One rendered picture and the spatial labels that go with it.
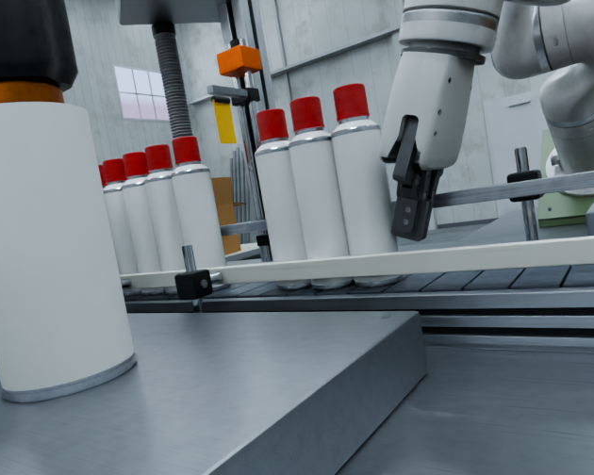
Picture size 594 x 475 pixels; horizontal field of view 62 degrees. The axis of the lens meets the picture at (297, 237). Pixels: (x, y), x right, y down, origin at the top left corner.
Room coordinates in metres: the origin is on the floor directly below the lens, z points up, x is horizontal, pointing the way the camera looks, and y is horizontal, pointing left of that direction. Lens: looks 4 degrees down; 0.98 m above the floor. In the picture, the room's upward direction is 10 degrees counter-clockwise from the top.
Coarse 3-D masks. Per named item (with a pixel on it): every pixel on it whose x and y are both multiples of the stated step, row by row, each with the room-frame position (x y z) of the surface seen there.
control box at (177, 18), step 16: (128, 0) 0.69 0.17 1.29; (144, 0) 0.70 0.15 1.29; (160, 0) 0.71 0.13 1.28; (176, 0) 0.72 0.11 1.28; (192, 0) 0.72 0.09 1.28; (208, 0) 0.73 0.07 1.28; (224, 0) 0.74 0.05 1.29; (128, 16) 0.74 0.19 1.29; (144, 16) 0.75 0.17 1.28; (160, 16) 0.76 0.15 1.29; (176, 16) 0.77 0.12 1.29; (192, 16) 0.78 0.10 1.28; (208, 16) 0.79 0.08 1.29
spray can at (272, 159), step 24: (264, 120) 0.56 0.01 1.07; (264, 144) 0.56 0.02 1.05; (288, 144) 0.55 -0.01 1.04; (264, 168) 0.55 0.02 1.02; (288, 168) 0.55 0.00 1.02; (264, 192) 0.56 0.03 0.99; (288, 192) 0.55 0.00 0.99; (288, 216) 0.55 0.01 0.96; (288, 240) 0.55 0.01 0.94; (288, 288) 0.55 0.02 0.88
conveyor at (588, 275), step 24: (240, 288) 0.62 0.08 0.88; (264, 288) 0.59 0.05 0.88; (360, 288) 0.49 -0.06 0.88; (384, 288) 0.47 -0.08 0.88; (408, 288) 0.46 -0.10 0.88; (432, 288) 0.44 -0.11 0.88; (456, 288) 0.43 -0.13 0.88; (480, 288) 0.41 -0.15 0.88; (504, 288) 0.40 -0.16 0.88; (528, 288) 0.39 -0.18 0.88
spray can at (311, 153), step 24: (312, 96) 0.53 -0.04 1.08; (312, 120) 0.52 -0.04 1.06; (312, 144) 0.51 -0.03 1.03; (312, 168) 0.51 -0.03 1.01; (312, 192) 0.52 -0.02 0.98; (336, 192) 0.52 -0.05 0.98; (312, 216) 0.52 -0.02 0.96; (336, 216) 0.52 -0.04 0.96; (312, 240) 0.52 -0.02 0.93; (336, 240) 0.52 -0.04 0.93; (312, 288) 0.53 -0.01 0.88; (336, 288) 0.52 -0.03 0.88
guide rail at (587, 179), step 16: (560, 176) 0.44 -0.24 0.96; (576, 176) 0.43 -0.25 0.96; (592, 176) 0.42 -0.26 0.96; (448, 192) 0.49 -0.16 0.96; (464, 192) 0.49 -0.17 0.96; (480, 192) 0.48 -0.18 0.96; (496, 192) 0.47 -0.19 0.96; (512, 192) 0.46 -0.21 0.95; (528, 192) 0.45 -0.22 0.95; (544, 192) 0.44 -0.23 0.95; (240, 224) 0.66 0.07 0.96; (256, 224) 0.64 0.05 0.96
